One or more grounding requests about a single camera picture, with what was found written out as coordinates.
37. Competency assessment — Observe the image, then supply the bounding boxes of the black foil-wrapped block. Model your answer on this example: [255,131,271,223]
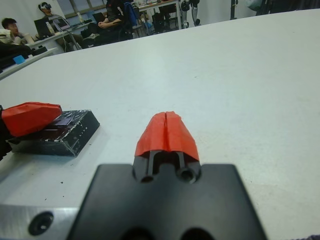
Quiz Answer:
[6,108,101,158]

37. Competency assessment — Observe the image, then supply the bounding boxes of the open grey laptop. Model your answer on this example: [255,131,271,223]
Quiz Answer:
[52,17,71,31]

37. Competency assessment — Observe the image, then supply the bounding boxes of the seated person in black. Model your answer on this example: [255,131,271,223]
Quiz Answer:
[87,0,134,47]

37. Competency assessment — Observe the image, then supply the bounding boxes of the silver humanoid robot legs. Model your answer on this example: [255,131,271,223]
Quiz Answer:
[180,0,202,29]

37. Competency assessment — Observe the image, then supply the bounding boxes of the blue jacket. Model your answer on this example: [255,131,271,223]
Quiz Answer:
[123,1,139,27]

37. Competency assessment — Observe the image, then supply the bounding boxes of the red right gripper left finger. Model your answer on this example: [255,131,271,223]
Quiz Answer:
[132,111,167,184]

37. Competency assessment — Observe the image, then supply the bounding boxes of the black hanging clothes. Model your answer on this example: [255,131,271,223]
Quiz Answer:
[254,0,320,16]

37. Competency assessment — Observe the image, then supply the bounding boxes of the black bag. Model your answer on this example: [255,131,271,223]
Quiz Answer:
[0,40,32,70]

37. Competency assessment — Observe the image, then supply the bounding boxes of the white side desk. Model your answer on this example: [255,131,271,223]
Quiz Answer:
[0,47,59,81]

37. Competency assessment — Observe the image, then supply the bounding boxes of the small black device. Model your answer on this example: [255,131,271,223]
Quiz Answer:
[30,47,49,57]

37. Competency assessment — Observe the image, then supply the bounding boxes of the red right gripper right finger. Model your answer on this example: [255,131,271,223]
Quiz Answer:
[165,110,202,185]

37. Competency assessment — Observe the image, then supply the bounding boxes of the person wearing VR headset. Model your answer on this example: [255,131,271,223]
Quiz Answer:
[36,1,85,50]

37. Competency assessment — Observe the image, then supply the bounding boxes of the black monitor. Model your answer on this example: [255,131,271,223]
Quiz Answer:
[33,18,51,39]

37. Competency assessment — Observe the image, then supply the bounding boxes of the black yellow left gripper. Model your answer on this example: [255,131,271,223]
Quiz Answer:
[0,101,63,161]

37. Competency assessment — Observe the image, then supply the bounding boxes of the dark-haired person in beige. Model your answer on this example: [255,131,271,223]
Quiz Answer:
[0,17,29,46]

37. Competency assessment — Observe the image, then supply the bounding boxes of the pale green bag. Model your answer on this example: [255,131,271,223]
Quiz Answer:
[245,0,262,11]

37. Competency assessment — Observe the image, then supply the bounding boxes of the black pole stand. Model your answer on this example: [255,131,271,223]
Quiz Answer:
[229,0,239,21]

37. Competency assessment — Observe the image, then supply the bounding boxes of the black office chair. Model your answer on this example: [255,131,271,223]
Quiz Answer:
[151,10,180,34]

